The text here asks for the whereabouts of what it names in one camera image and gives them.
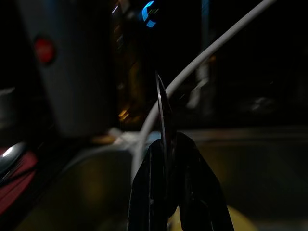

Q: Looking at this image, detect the yellow plate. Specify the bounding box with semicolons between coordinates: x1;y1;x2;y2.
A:
167;205;257;231

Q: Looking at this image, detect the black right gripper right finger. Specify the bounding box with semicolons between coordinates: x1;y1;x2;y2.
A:
167;131;236;231

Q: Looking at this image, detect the grey canister with red logo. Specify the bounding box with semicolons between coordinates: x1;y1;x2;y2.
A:
17;0;116;138

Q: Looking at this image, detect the silver metal spoon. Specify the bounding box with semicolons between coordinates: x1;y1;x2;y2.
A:
154;70;178;169
0;141;27;180

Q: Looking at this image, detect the pink plate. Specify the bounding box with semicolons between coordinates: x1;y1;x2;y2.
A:
0;147;39;216

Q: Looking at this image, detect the chrome faucet pipe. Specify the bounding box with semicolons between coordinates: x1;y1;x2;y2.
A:
187;0;217;109

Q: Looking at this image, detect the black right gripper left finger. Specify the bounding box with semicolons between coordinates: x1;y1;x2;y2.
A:
127;139;169;231

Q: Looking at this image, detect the glass oil bottle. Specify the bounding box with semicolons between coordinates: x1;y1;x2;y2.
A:
111;0;156;127

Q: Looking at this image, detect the stainless steel sink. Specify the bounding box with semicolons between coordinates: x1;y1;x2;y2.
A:
13;127;308;231

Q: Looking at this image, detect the white flexible faucet hose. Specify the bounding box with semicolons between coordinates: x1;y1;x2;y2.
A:
130;0;278;180

